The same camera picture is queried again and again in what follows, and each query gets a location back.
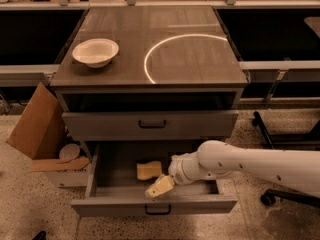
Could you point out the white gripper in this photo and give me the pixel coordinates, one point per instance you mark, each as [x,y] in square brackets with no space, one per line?
[177,170]

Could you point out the yellow sponge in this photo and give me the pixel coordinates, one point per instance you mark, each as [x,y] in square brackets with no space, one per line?
[149,170]

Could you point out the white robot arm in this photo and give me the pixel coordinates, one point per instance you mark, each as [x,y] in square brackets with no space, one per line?
[294,169]

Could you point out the open middle drawer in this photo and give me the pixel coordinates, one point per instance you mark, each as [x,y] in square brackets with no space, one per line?
[113,188]

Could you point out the upper grey drawer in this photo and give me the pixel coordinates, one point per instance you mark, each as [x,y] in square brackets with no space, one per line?
[181,125]

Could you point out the grey drawer cabinet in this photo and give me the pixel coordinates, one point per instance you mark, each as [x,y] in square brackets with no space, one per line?
[171,58]

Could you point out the black office chair base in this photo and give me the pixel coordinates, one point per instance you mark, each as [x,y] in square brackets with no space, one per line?
[270,195]

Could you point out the cardboard box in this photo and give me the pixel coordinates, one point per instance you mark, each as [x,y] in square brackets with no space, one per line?
[40,134]

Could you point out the white bowl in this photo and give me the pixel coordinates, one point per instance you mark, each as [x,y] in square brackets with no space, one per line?
[95,53]

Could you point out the black middle drawer handle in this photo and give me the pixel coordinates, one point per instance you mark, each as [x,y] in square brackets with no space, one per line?
[157,210]

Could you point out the black drawer handle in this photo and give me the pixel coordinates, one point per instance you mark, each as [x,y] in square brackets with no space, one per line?
[152,124]
[157,210]

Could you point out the black upper drawer handle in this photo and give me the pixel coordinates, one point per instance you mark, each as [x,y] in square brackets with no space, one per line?
[152,124]

